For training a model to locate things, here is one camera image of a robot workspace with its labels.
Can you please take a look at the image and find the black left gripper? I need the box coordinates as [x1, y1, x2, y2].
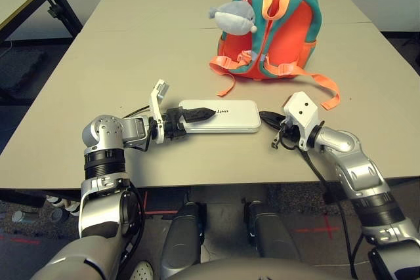
[163, 106, 218, 140]

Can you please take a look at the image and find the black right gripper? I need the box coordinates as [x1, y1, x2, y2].
[259, 111, 305, 151]

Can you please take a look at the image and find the white pencil case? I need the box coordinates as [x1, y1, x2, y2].
[178, 98, 263, 134]

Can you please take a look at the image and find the orange and teal backpack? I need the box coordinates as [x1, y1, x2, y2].
[209, 0, 341, 111]

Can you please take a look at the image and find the grey plush shark toy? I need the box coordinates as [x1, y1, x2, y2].
[209, 0, 258, 36]

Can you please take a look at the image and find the grey robot right leg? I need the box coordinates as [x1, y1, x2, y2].
[244, 199, 303, 263]

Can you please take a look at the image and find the grey robot leg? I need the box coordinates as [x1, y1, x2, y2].
[160, 201, 207, 277]
[244, 199, 303, 263]

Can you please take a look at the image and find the grey robot left leg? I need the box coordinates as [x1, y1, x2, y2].
[160, 201, 207, 277]

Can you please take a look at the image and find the grey robot torso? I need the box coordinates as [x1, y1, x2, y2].
[177, 256, 329, 280]

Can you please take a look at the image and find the white floor caster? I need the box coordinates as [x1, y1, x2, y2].
[45, 194, 79, 217]

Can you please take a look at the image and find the white perforated shoe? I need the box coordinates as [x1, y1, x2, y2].
[126, 260, 155, 280]

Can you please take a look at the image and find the black foam floor mat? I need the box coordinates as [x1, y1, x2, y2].
[0, 49, 50, 97]

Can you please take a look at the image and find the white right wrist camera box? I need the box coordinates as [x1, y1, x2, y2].
[283, 91, 321, 150]

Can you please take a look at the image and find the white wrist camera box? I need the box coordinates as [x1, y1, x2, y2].
[283, 91, 321, 150]
[149, 79, 171, 145]

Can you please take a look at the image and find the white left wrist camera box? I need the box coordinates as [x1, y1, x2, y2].
[149, 79, 171, 145]

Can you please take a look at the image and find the black left wrist camera cable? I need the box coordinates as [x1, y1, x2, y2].
[123, 105, 155, 153]

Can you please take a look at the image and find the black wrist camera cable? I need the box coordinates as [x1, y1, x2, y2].
[123, 105, 155, 153]
[295, 144, 360, 277]

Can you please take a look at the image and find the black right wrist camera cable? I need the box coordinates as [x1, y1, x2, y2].
[295, 144, 360, 277]

